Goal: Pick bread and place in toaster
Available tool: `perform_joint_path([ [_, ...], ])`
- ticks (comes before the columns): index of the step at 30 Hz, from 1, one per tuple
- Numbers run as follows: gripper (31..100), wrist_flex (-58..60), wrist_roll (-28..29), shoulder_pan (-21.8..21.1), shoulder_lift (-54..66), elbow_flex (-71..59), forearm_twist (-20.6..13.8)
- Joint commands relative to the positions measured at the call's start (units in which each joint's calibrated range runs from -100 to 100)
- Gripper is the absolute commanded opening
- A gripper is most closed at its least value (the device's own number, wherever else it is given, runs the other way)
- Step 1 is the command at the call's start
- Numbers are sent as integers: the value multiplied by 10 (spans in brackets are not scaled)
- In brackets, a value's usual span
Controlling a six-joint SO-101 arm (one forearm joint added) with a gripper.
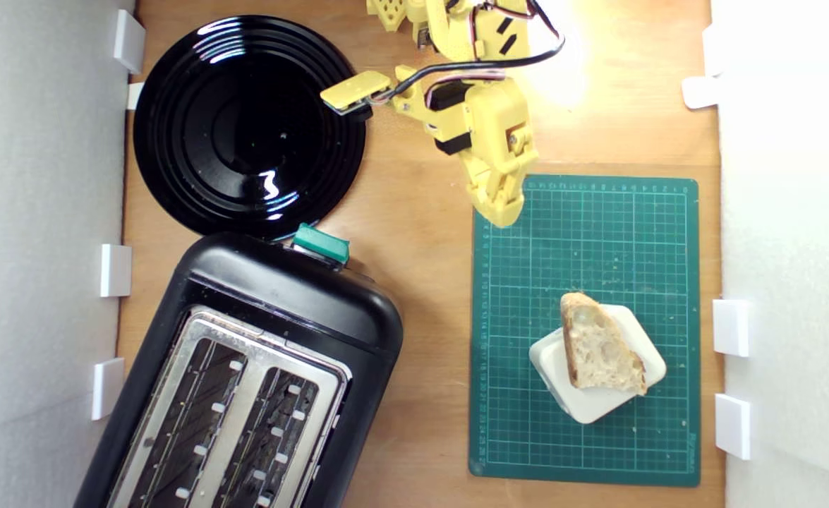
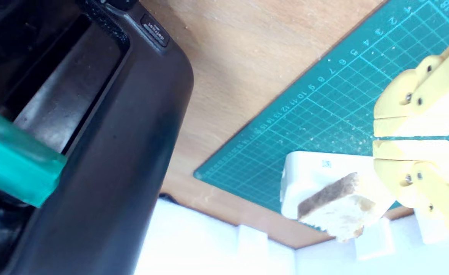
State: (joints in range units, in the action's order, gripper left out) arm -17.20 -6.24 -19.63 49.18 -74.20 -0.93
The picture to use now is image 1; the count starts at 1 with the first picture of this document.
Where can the white wall clip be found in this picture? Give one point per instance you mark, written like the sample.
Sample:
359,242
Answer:
733,426
700,92
731,328
128,41
116,270
712,49
107,388

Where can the white square block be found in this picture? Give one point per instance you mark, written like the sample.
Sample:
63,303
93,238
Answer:
597,408

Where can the green cutting mat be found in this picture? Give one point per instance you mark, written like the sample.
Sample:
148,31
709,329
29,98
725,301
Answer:
597,240

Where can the black round plate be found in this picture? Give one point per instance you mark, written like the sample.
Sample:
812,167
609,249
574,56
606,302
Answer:
245,127

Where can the brown bread slice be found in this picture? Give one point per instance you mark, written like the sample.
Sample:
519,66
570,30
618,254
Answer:
597,353

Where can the black two-slot toaster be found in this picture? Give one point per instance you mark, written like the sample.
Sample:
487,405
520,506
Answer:
294,303

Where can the yellow wrist camera housing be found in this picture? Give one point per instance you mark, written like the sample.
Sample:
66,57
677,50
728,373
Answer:
354,90

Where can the small white wall tab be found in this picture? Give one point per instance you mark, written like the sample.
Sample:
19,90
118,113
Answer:
135,95

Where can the green toaster lever knob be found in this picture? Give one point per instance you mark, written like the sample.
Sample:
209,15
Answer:
321,243

